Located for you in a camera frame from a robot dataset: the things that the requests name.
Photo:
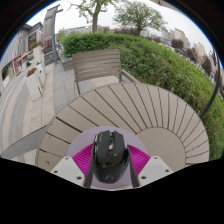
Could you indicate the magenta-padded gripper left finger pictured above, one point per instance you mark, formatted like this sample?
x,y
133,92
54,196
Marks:
x,y
83,160

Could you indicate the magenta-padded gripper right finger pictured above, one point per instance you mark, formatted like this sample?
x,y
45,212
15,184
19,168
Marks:
x,y
139,160

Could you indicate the black computer mouse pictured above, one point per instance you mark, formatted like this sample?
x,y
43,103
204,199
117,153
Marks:
x,y
111,155

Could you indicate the white planter box with flowers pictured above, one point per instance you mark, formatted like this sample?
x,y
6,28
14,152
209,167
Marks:
x,y
33,86
37,55

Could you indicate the green hedge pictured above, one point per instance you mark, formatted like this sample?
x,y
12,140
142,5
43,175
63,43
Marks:
x,y
160,66

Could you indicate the grey slatted wooden chair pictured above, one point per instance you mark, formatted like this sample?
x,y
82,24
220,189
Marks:
x,y
96,65

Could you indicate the dark curved umbrella pole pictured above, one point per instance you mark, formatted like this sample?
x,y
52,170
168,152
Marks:
x,y
215,91

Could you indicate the grey storefront building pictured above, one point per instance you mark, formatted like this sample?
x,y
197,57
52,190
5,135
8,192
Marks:
x,y
16,46

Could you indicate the distant apartment buildings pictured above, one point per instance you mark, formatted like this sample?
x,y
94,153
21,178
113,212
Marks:
x,y
180,34

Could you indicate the tall grey sign banner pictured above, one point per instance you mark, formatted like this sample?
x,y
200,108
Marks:
x,y
50,28

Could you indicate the tree with bare trunk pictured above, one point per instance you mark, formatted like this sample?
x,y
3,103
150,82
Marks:
x,y
96,18

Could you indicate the round leafy tree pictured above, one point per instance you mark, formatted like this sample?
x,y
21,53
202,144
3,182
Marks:
x,y
140,15

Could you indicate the beige umbrella canopy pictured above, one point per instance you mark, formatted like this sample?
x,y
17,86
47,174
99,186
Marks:
x,y
163,2

